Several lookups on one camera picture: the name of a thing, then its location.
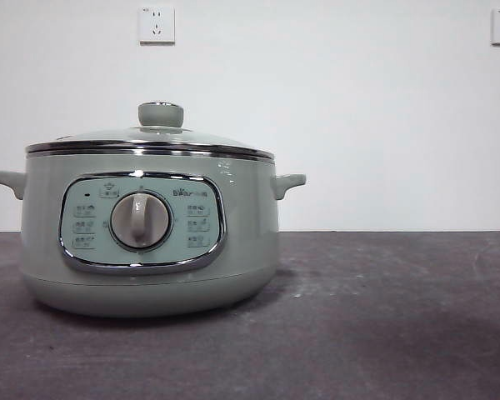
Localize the glass lid with green knob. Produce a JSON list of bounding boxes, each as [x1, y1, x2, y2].
[[24, 100, 276, 160]]

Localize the pale green electric cooking pot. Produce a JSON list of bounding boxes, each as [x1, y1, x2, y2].
[[0, 148, 308, 319]]

